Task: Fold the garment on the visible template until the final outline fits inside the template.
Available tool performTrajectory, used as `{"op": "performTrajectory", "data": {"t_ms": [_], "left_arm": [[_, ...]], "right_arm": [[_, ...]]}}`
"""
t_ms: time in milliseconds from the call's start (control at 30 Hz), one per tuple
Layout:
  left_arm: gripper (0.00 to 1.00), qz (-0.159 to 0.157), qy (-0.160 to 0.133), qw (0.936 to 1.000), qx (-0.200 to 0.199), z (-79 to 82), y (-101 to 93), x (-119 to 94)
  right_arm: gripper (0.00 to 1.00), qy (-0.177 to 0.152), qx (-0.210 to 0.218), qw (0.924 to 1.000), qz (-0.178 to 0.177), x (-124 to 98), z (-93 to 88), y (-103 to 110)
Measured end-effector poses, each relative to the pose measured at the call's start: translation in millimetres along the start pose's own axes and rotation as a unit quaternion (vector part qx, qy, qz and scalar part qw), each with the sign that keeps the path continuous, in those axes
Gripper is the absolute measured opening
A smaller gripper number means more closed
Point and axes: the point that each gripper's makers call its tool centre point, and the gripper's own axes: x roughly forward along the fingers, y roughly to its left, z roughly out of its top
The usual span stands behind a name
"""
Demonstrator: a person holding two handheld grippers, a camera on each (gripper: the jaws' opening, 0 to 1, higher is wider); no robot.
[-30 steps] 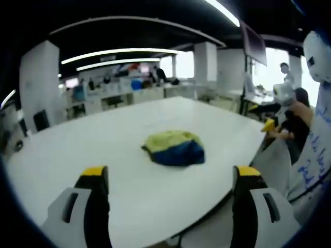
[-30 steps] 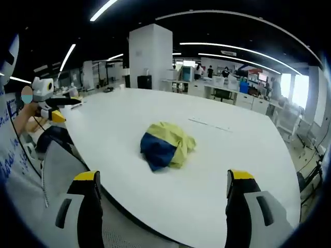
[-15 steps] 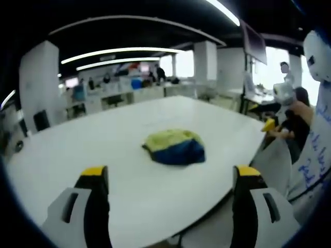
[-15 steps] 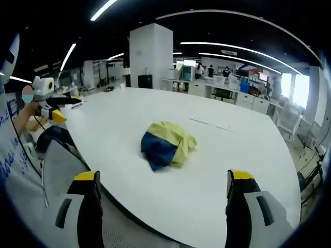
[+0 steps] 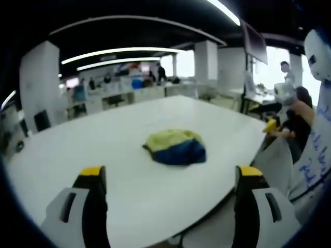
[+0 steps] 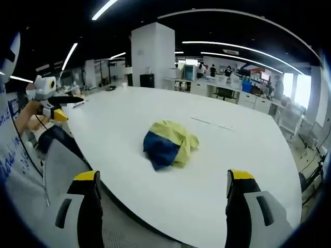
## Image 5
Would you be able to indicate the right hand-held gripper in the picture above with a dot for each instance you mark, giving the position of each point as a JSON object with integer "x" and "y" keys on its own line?
{"x": 320, "y": 51}

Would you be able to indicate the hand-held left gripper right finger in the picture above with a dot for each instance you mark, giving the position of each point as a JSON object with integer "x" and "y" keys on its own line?
{"x": 261, "y": 214}

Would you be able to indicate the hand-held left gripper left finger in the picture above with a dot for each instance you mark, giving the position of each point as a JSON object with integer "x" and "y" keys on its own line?
{"x": 77, "y": 211}

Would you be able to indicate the yellow and blue garment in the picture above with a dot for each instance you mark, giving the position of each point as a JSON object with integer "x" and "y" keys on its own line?
{"x": 175, "y": 147}

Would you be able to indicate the dark monitor screen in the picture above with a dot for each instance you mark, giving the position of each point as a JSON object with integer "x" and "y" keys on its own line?
{"x": 256, "y": 42}

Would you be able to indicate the white desk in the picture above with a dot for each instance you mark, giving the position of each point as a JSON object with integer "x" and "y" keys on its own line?
{"x": 259, "y": 96}

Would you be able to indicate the monitor stand pole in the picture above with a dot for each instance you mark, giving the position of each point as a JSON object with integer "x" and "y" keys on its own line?
{"x": 244, "y": 85}

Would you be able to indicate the small dark round object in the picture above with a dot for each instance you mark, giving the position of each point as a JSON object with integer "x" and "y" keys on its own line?
{"x": 20, "y": 146}

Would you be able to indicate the yellow object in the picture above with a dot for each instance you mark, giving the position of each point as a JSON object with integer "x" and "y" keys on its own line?
{"x": 269, "y": 126}

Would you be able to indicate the black chair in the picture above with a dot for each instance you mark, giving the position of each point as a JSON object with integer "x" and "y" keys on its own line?
{"x": 42, "y": 120}

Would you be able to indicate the long ceiling light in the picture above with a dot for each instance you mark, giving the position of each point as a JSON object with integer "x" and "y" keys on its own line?
{"x": 111, "y": 53}
{"x": 226, "y": 11}
{"x": 116, "y": 62}

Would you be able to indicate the white shelf counter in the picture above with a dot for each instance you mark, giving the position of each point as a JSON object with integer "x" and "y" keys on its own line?
{"x": 124, "y": 96}

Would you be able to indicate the blue container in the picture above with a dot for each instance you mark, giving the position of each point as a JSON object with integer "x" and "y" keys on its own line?
{"x": 136, "y": 84}

